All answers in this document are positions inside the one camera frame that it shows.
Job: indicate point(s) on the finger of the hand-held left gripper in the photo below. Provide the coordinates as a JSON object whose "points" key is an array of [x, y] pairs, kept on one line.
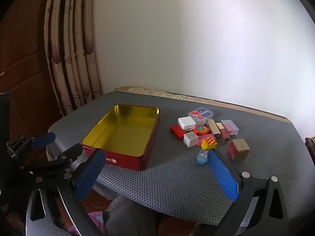
{"points": [[43, 140], [66, 152]]}

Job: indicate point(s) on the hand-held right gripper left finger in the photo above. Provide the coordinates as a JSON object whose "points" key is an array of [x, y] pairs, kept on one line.
{"points": [[89, 174]]}

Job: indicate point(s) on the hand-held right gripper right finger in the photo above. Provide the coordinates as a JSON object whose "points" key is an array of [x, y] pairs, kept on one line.
{"points": [[222, 174]]}

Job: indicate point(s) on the small clear blue bottle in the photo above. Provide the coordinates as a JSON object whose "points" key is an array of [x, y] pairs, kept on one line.
{"points": [[201, 156]]}

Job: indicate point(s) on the brown carton box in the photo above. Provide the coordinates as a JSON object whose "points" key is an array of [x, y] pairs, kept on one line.
{"points": [[240, 148]]}

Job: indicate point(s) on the yellow orange striped cube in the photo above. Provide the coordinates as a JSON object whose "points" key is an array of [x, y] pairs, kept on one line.
{"points": [[209, 143]]}

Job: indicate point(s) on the rose lipstick with gold cap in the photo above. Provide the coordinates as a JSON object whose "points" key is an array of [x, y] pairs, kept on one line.
{"points": [[225, 134]]}

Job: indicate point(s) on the small pink box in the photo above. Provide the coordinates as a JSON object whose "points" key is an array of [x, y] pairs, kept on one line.
{"points": [[204, 137]]}

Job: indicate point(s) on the white striped cube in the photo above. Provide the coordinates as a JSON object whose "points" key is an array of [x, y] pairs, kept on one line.
{"points": [[190, 140]]}

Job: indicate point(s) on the clear box with pink contents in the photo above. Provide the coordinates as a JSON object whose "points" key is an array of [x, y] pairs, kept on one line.
{"points": [[231, 126]]}

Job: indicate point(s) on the gold lipstick tube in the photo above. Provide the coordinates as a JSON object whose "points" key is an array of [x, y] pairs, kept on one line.
{"points": [[212, 126]]}

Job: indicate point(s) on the round orange tin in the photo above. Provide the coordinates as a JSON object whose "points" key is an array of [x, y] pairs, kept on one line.
{"points": [[201, 129]]}

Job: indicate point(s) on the red tin box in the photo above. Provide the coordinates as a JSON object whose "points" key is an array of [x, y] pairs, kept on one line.
{"points": [[123, 132]]}

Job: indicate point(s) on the white charger cube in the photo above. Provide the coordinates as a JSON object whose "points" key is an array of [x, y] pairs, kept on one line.
{"points": [[185, 123]]}

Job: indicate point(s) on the clear printed card box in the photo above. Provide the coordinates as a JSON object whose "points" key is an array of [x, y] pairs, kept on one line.
{"points": [[200, 115]]}

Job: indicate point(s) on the small red box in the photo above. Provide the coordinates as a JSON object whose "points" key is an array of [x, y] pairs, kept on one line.
{"points": [[176, 130]]}

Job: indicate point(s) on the pink printed cloth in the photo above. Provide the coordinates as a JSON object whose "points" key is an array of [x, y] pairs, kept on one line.
{"points": [[96, 220]]}

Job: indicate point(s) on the brown wooden wardrobe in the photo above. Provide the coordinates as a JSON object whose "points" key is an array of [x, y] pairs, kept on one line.
{"points": [[24, 66]]}

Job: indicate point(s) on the dark grey cloth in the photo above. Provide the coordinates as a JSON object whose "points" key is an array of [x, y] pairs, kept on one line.
{"points": [[128, 216]]}

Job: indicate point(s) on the beige printed curtain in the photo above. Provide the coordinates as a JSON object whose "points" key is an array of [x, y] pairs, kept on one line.
{"points": [[73, 54]]}

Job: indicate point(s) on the brown wooden object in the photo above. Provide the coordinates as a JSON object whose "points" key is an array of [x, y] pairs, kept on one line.
{"points": [[310, 146]]}

